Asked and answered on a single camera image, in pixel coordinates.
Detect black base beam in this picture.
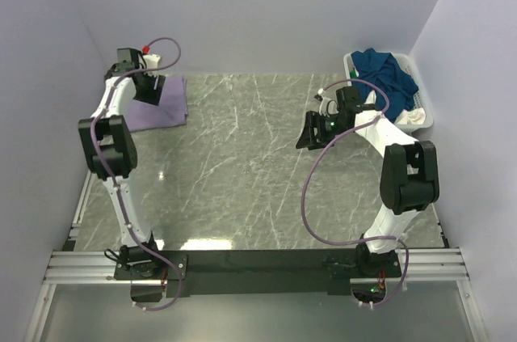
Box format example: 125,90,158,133
114,245,402,298

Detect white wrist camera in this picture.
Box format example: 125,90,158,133
140,45,162,71
314,88,338,116

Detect white cloth in basket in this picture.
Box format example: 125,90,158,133
364,91,426,125

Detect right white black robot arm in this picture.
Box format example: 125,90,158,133
296,86,439,264

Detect blue t shirt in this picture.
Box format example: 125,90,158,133
351,48,418,123

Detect aluminium rail frame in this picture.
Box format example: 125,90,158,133
22,74,490,342

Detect white laundry basket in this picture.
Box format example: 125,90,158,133
343,48,433,133

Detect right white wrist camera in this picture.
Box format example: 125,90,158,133
314,88,338,116

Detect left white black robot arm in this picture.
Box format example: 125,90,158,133
78,45,163,268

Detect purple t shirt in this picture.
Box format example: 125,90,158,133
124,77,188,132

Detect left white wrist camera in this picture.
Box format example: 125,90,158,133
140,45,162,71

